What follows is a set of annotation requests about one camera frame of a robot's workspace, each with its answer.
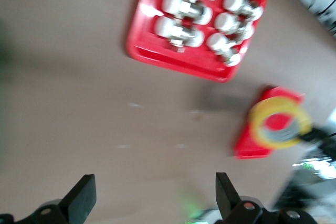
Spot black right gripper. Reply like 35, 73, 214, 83
299, 125, 336, 162

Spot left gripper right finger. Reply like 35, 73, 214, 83
215, 172, 319, 224

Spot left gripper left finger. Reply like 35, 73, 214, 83
0, 173, 97, 224

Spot yellow packing tape roll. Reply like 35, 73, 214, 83
247, 96, 313, 150

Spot empty red plastic tray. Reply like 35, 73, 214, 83
232, 84, 306, 160

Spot red tray holding fittings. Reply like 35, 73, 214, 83
125, 0, 269, 83

